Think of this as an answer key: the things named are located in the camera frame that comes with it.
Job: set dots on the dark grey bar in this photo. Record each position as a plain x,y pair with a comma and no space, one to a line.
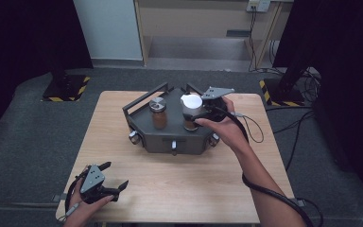
238,33

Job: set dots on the white panel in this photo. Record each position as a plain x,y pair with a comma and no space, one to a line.
110,28

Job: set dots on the white power outlet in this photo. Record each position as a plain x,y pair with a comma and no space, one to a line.
258,4

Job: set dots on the glass jar with white lid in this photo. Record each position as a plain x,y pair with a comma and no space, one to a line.
191,104

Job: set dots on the grey table bracket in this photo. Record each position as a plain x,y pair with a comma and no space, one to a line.
298,202
58,198

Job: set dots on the black stand with striped base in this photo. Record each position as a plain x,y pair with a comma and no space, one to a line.
283,94
64,90

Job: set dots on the black corner rack with hooks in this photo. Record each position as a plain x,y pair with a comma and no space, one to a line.
157,145

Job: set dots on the person's left hand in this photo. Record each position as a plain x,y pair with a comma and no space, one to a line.
78,214

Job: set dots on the person's right hand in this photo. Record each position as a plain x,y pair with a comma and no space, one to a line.
230,129

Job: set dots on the black curtain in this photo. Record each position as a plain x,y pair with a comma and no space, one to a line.
19,47
349,63

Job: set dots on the wooden shelf frame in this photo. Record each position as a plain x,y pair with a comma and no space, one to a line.
145,31

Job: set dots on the glass jar with silver lid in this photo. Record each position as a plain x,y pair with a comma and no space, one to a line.
159,118

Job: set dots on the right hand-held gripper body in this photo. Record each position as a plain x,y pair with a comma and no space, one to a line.
216,93

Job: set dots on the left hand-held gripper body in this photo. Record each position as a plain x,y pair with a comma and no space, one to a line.
93,183

